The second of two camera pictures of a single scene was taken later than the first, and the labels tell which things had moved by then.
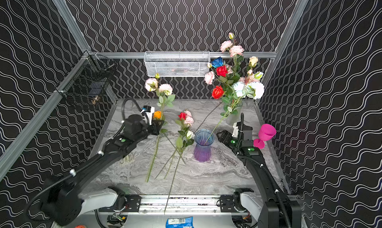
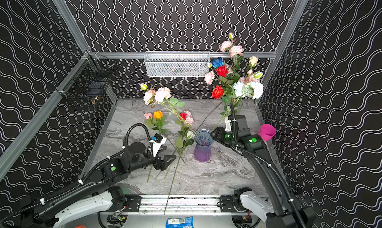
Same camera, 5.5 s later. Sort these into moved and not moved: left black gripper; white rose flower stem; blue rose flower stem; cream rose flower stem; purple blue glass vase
Moved: left black gripper
Not moved: blue rose flower stem; white rose flower stem; cream rose flower stem; purple blue glass vase
